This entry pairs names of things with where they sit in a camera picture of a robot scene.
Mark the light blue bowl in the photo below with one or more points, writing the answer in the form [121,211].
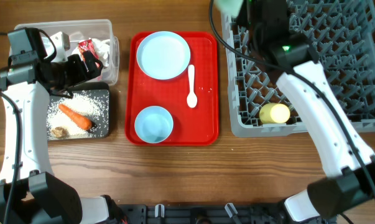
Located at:
[154,124]

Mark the brown food scrap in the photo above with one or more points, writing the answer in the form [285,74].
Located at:
[59,132]

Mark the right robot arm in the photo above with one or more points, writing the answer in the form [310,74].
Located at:
[292,64]

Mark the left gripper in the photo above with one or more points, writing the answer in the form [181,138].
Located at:
[81,74]

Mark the black tray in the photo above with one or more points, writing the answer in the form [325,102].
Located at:
[103,109]

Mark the clear plastic bin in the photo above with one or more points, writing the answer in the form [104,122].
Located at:
[83,30]

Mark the red snack wrapper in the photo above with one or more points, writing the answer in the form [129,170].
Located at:
[89,51]

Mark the red serving tray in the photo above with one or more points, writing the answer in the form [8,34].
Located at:
[198,126]

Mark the green bowl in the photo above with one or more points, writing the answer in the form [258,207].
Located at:
[229,7]

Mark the orange carrot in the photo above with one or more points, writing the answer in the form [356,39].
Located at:
[81,121]

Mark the white rice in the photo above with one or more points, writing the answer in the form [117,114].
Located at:
[90,107]

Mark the light blue plate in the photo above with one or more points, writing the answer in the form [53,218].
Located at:
[163,55]

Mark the yellow plastic cup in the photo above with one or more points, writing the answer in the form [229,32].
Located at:
[274,113]

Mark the grey dishwasher rack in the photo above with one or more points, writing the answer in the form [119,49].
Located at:
[343,32]

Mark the white plastic spoon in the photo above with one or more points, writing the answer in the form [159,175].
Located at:
[192,99]

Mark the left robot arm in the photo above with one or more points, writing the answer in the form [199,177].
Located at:
[29,191]

